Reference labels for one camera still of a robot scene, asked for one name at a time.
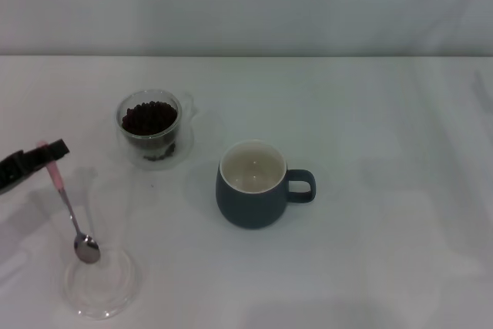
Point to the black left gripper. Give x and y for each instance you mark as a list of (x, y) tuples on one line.
[(9, 175)]

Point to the dark green ceramic mug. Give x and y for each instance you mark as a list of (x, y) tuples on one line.
[(246, 209)]

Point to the clear glass saucer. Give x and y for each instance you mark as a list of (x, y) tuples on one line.
[(111, 290)]

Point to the clear double-wall glass cup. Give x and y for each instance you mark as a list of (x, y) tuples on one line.
[(129, 140)]

